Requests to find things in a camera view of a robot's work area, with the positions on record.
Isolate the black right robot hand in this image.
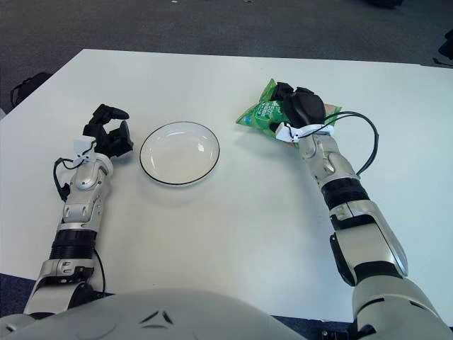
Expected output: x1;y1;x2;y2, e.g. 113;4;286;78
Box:
270;81;326;134

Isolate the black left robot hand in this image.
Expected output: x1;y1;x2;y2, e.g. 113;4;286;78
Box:
82;103;134;159

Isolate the green potato chips bag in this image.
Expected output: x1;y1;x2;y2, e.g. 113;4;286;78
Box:
236;78;343;148

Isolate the white plate with black rim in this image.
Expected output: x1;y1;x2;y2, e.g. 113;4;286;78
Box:
139;121;220;186

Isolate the white left wrist connector block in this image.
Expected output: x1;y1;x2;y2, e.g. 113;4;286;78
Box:
73;137;95;162

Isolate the white wrist connector block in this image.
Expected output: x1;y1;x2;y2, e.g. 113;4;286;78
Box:
275;122;336;143
73;137;95;162

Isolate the white right wrist connector block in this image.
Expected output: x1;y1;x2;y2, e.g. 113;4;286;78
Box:
275;122;336;143

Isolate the black backpack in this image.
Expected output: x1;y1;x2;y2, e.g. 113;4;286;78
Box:
9;72;52;107

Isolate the grey robot torso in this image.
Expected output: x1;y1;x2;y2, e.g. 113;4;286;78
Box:
0;287;302;340

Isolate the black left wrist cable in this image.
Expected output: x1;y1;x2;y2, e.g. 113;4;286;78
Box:
52;157;79;201

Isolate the black left elbow cable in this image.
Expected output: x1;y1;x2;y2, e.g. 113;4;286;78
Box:
90;247;107;295

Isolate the dark bag with straps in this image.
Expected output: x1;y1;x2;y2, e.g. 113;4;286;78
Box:
432;28;453;67

